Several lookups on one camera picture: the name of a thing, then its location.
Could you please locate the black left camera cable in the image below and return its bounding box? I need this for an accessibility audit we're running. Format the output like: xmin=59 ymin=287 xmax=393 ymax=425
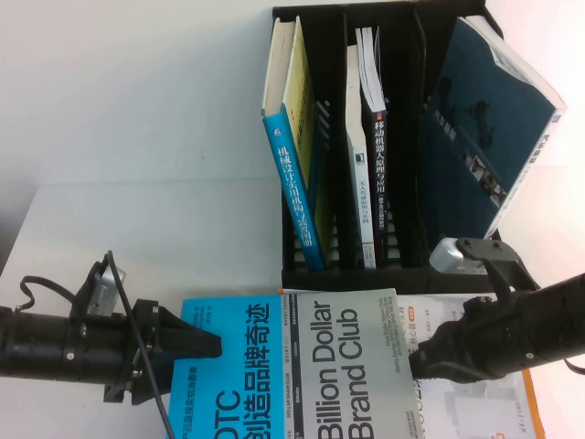
xmin=102 ymin=249 xmax=177 ymax=439

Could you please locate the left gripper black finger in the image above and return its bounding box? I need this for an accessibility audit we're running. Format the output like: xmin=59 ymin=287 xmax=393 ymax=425
xmin=161 ymin=308 xmax=224 ymax=363

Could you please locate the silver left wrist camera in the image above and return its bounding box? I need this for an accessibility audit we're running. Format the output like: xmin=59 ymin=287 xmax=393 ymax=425
xmin=71 ymin=260 xmax=129 ymax=317

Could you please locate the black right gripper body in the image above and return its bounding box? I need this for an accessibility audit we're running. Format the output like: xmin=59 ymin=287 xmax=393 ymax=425
xmin=463 ymin=294 xmax=535 ymax=381

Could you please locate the black plastic book stand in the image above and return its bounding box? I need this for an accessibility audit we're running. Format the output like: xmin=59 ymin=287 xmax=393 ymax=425
xmin=271 ymin=0 xmax=508 ymax=294

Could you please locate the white orange ROS2 book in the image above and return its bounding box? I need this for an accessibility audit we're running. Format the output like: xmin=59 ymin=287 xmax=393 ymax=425
xmin=277 ymin=287 xmax=548 ymax=439

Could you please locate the black spine robotics book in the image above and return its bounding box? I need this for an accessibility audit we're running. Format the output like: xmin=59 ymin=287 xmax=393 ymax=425
xmin=355 ymin=26 xmax=391 ymax=246

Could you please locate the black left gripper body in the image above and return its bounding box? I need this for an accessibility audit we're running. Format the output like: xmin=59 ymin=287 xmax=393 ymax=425
xmin=101 ymin=298 xmax=174 ymax=406

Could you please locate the large dark teal cover book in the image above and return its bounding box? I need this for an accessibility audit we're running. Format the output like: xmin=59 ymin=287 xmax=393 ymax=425
xmin=420 ymin=16 xmax=569 ymax=264

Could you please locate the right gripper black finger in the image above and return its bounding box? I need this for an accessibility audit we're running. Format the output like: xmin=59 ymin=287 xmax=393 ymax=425
xmin=408 ymin=314 xmax=468 ymax=380

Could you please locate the blue spine hardcover book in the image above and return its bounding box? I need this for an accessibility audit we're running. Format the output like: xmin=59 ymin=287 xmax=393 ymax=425
xmin=261 ymin=16 xmax=328 ymax=272

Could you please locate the white spine paperback book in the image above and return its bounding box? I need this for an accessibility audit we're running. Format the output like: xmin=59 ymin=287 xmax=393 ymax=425
xmin=345 ymin=44 xmax=378 ymax=270

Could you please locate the thin black arm wire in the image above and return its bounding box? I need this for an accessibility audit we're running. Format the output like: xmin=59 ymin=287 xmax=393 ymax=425
xmin=17 ymin=274 xmax=89 ymax=315

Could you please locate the blue grey Billion Dollar book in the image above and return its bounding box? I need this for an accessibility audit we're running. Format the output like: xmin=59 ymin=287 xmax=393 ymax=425
xmin=167 ymin=287 xmax=418 ymax=439

